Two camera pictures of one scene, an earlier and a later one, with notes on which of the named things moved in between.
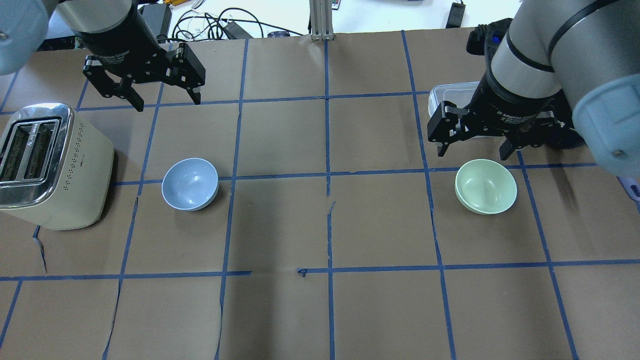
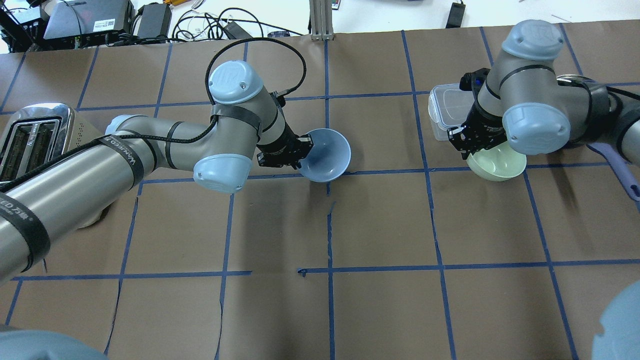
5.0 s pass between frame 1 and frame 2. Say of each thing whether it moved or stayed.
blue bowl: moved
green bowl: moved
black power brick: stayed
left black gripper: moved
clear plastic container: stayed
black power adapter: stayed
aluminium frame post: stayed
